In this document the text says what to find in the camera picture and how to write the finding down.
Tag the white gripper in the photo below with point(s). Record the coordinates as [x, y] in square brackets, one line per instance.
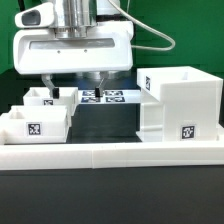
[71, 36]

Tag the white drawer box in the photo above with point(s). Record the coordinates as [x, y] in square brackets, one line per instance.
[34, 125]
[39, 96]

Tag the white drawer cabinet frame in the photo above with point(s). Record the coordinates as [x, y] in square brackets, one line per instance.
[178, 104]

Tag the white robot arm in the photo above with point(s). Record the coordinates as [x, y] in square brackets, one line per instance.
[72, 36]

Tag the white fiducial marker sheet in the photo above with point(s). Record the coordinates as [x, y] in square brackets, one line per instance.
[109, 97]

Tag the white U-shaped border fence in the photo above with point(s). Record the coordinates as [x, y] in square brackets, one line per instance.
[111, 155]

